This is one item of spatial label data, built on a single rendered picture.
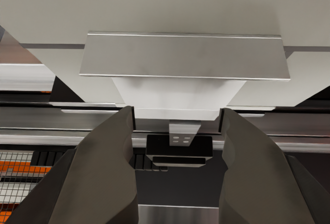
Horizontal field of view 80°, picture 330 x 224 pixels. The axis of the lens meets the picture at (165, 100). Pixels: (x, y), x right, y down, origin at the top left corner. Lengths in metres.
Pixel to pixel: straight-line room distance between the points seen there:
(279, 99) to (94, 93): 0.14
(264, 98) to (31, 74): 0.21
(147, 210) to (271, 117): 0.36
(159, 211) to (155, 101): 0.09
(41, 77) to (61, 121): 0.26
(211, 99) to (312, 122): 0.38
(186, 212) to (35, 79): 0.20
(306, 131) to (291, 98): 0.33
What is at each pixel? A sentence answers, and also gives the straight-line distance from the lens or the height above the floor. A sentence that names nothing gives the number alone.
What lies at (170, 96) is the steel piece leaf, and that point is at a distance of 0.15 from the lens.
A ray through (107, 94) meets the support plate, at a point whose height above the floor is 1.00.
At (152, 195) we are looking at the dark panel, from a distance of 0.68.
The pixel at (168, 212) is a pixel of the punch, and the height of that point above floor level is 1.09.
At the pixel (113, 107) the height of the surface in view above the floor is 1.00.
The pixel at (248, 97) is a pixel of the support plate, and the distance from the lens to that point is 0.17.
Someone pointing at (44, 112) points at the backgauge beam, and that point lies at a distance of 0.51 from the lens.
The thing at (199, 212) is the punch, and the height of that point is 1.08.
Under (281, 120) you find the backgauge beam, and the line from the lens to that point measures 0.49.
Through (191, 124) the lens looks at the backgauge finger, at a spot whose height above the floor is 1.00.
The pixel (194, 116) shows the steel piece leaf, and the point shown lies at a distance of 0.20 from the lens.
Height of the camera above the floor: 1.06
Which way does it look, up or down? 22 degrees down
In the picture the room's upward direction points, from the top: 178 degrees counter-clockwise
